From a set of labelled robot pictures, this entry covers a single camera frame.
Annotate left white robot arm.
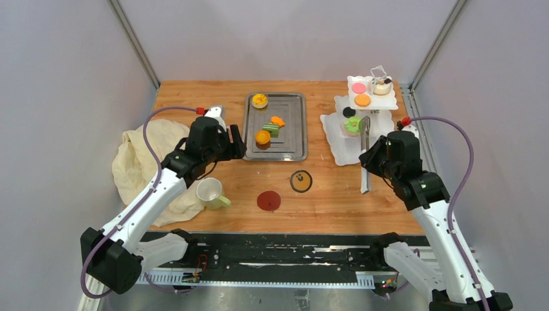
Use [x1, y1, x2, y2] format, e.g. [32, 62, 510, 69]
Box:
[80, 116, 247, 299]

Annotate cream cloth bag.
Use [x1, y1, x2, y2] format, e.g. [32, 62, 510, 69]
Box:
[111, 119, 205, 227]

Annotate metal serving tongs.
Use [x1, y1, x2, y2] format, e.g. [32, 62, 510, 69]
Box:
[359, 116, 371, 194]

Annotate yellow flower tart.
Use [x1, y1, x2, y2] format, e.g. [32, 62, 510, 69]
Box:
[251, 93, 269, 109]

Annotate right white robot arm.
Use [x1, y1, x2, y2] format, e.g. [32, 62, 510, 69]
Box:
[359, 131, 513, 310]

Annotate orange macaron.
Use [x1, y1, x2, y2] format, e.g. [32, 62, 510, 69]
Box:
[254, 130, 271, 145]

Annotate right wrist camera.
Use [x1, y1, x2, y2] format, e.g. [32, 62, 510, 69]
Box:
[401, 121, 420, 139]

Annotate orange star cookie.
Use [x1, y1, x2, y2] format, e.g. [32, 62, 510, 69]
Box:
[271, 116, 285, 128]

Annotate white three-tier dessert stand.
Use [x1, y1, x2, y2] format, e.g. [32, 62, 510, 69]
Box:
[320, 65, 398, 166]

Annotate red apple coaster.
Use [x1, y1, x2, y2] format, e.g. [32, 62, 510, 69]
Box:
[256, 190, 282, 211]

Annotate steel baking tray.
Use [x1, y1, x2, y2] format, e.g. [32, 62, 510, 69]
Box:
[242, 93, 308, 162]

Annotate green handled white mug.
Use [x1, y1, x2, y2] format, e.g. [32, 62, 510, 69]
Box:
[196, 178, 231, 210]

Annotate green frosted donut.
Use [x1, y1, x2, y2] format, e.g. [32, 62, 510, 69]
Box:
[342, 117, 361, 137]

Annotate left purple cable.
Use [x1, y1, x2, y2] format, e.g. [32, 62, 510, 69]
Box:
[80, 106, 207, 299]

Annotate pink macaron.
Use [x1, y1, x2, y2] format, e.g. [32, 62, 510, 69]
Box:
[351, 82, 367, 95]

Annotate purple cable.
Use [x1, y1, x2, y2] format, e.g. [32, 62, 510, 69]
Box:
[80, 106, 207, 299]
[396, 116, 492, 311]

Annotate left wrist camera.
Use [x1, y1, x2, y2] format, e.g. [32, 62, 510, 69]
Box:
[204, 106, 227, 132]

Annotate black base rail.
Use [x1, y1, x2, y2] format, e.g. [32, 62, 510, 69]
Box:
[137, 232, 404, 292]

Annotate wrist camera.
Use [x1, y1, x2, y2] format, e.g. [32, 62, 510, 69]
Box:
[204, 106, 227, 132]
[401, 121, 420, 139]

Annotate yellow face coaster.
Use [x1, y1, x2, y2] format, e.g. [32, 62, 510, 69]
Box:
[289, 170, 313, 193]

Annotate white chocolate donut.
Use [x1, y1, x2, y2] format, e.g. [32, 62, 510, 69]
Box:
[372, 78, 393, 96]

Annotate green layered cake roll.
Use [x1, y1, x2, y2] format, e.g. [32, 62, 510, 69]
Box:
[262, 123, 280, 138]

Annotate orange biscuit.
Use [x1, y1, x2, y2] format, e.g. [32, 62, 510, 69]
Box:
[354, 94, 372, 107]

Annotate black sandwich cookie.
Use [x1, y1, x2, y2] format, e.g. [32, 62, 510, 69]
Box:
[342, 107, 356, 119]

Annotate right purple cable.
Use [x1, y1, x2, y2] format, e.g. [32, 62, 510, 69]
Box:
[396, 116, 492, 311]

